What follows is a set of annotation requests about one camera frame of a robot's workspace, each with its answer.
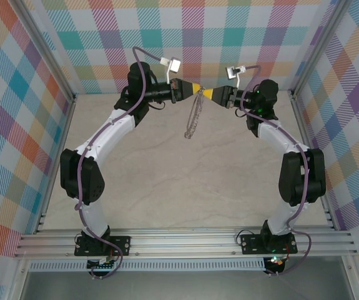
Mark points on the metal keyring plate with rings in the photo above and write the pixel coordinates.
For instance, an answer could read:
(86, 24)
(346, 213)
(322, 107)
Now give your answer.
(190, 132)

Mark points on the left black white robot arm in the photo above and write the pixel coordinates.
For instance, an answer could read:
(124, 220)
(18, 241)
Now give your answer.
(110, 131)

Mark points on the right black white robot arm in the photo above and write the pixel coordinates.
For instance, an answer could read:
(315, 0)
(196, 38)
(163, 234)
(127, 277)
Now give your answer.
(279, 137)

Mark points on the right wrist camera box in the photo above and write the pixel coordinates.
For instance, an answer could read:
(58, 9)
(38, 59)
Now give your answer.
(231, 72)

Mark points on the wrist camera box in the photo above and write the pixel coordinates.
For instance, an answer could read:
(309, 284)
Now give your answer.
(231, 72)
(175, 64)

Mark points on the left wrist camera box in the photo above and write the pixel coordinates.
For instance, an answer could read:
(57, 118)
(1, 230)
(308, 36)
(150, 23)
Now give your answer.
(175, 64)

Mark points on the aluminium side rail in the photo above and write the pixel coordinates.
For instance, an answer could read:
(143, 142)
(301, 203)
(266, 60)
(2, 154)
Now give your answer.
(304, 131)
(59, 150)

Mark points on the aluminium corner post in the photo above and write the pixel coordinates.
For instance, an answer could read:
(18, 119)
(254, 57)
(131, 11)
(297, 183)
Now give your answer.
(46, 53)
(319, 53)

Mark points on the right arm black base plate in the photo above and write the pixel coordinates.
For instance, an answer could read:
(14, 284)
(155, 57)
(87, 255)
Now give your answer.
(251, 243)

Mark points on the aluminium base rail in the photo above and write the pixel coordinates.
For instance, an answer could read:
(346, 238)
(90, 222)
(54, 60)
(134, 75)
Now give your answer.
(182, 242)

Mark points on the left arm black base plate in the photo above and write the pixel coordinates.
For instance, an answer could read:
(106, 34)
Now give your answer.
(120, 242)

